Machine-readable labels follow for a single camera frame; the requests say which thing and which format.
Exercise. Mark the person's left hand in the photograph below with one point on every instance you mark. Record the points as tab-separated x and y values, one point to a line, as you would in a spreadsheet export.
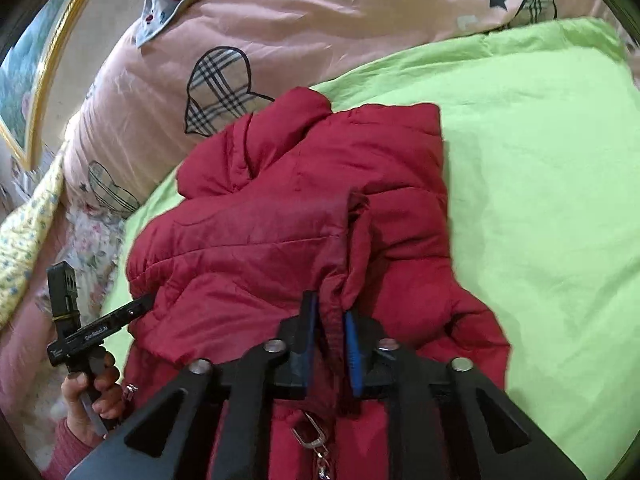
100	395

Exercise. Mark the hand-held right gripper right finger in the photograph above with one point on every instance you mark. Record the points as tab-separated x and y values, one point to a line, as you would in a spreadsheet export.
353	350

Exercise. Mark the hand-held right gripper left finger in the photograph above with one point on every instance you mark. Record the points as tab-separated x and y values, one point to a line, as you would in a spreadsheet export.
310	320

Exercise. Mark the yellow floral quilt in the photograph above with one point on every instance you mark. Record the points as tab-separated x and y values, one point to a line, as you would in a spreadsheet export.
25	240

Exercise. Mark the gold framed picture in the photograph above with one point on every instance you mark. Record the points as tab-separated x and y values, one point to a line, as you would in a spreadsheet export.
20	75

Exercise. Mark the blue cartoon print pillow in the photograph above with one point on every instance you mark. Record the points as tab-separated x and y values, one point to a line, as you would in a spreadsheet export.
165	0

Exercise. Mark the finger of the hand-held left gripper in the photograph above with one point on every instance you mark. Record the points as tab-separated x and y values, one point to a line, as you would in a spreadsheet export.
135	307

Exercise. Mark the person's left forearm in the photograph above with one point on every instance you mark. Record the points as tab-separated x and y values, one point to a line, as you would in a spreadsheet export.
70	452

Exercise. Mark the pink quilt with plaid hearts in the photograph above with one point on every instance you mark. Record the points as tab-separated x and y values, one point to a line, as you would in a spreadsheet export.
300	20

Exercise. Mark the red puffer jacket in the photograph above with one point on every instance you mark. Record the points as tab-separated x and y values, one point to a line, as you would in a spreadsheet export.
275	220

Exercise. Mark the floral ruffled pillow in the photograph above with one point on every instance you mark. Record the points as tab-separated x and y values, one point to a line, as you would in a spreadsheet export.
95	250

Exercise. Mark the green bed sheet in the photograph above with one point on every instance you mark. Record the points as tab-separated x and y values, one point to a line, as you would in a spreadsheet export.
525	185

